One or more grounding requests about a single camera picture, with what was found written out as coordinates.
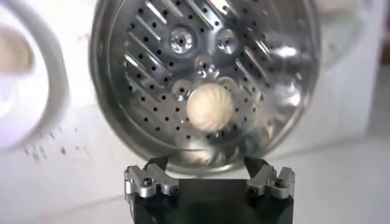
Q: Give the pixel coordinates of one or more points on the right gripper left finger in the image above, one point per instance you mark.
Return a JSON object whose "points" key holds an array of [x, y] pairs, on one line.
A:
{"points": [[146, 182]]}

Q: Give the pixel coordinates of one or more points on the white electric cooker pot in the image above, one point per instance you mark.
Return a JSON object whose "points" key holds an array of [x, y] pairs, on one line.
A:
{"points": [[182, 176]]}

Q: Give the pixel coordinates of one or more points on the scattered dark crumbs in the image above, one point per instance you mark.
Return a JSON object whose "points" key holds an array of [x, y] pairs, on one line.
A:
{"points": [[62, 150]]}

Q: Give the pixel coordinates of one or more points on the white round plate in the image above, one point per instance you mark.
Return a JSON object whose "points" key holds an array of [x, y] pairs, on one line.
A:
{"points": [[36, 100]]}

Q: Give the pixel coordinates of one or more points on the white steamed baozi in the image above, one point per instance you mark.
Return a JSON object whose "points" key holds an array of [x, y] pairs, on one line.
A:
{"points": [[210, 107], [12, 50]]}

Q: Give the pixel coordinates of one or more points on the perforated steel steamer basket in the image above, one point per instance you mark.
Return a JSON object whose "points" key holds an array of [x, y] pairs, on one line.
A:
{"points": [[152, 91]]}

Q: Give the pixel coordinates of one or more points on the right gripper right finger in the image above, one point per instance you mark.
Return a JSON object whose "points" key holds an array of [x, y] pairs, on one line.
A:
{"points": [[274, 184]]}

